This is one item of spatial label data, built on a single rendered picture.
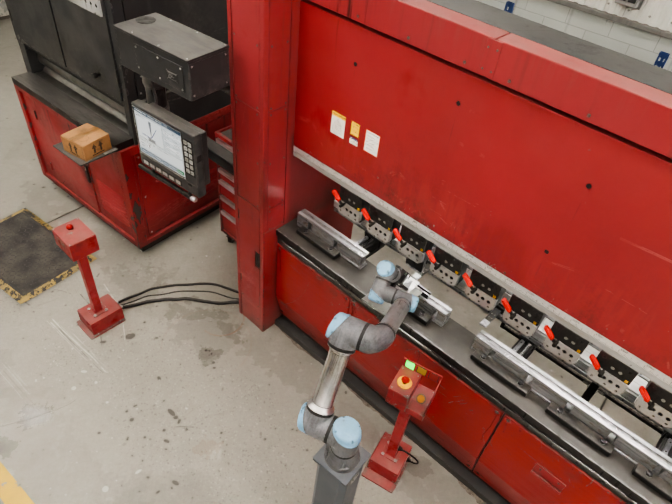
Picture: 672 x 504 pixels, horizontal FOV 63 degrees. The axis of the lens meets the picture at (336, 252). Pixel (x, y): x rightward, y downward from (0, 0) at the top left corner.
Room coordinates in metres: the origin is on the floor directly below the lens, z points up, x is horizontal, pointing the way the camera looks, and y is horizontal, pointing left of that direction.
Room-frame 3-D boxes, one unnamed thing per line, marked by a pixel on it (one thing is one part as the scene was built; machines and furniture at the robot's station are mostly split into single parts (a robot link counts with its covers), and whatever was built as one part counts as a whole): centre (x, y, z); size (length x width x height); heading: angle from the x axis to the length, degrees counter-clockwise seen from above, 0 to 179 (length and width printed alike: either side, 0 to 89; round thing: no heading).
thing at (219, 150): (2.58, 0.79, 1.17); 0.40 x 0.24 x 0.07; 52
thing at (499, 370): (1.57, -0.84, 0.89); 0.30 x 0.05 x 0.03; 52
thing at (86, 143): (2.80, 1.63, 1.04); 0.30 x 0.26 x 0.12; 56
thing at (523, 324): (1.64, -0.85, 1.26); 0.15 x 0.09 x 0.17; 52
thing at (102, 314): (2.24, 1.50, 0.41); 0.25 x 0.20 x 0.83; 142
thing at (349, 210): (2.25, -0.06, 1.26); 0.15 x 0.09 x 0.17; 52
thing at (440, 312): (1.96, -0.44, 0.92); 0.39 x 0.06 x 0.10; 52
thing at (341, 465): (1.12, -0.14, 0.82); 0.15 x 0.15 x 0.10
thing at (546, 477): (1.23, -1.11, 0.58); 0.15 x 0.02 x 0.07; 52
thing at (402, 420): (1.51, -0.45, 0.39); 0.05 x 0.05 x 0.54; 65
